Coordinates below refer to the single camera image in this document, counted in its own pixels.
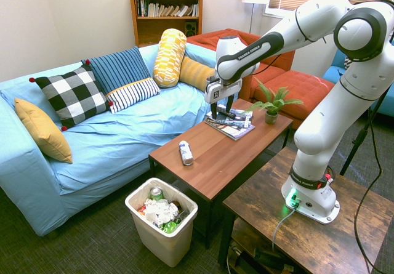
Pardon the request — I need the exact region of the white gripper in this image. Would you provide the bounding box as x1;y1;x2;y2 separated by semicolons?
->
204;75;243;123

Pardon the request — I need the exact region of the white blue drink can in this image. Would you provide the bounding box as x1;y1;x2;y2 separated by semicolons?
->
179;140;194;166

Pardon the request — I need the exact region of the white plastic trash bin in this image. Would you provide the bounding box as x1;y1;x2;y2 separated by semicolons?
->
124;177;199;268

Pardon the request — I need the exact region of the black remote control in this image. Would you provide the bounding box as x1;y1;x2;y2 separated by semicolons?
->
215;107;237;118

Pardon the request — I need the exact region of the stack of magazines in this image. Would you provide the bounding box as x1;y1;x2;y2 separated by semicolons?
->
204;103;256;142

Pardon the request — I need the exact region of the brown wooden coffee table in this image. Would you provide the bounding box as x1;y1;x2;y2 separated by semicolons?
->
148;98;294;250

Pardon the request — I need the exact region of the yellow striped pillow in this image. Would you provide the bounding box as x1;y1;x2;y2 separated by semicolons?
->
179;55;216;92

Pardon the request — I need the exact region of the small potted fern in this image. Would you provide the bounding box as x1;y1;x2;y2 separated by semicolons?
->
241;77;305;125

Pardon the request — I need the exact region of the orange red armchair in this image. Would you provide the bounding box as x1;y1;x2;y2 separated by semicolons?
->
186;28;336;130

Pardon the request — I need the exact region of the yellow white patterned bolster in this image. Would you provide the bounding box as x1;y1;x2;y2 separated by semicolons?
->
152;28;188;89

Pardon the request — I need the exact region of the small black speaker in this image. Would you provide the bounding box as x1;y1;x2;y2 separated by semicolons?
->
184;21;198;37

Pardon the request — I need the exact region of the blue striped pillow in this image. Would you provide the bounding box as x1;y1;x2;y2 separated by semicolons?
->
81;46;161;115

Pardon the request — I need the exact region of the wooden bookshelf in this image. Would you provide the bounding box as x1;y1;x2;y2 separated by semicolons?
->
126;0;206;48

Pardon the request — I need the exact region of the row of books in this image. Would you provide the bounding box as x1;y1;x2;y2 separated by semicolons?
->
136;0;199;18

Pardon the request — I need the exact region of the crumpled white paper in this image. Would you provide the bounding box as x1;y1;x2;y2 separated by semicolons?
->
143;198;180;225

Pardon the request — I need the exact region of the light blue sofa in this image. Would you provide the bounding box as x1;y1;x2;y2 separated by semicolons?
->
0;42;239;237

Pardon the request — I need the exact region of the green crumpled wrapper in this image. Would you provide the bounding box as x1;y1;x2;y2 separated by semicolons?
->
161;220;181;234

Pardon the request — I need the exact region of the rustic dark wooden table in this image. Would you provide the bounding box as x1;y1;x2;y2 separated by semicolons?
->
217;146;394;274

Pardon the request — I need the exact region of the teal blue chair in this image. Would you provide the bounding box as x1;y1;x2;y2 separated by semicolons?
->
323;38;394;118

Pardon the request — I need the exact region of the black white checked pillow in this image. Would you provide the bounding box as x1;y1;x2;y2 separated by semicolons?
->
29;65;114;132

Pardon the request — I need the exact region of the black power strip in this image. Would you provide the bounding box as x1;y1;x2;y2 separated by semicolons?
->
253;246;297;272

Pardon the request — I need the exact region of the mustard yellow square pillow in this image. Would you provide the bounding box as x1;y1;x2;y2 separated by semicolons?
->
14;97;74;164

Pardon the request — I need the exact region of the grey power cable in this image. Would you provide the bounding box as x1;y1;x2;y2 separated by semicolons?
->
271;205;298;251

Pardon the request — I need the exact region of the black camera tripod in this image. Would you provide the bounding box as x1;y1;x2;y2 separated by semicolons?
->
339;84;392;177

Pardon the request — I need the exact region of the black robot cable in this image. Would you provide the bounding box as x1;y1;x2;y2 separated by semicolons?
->
347;0;394;274

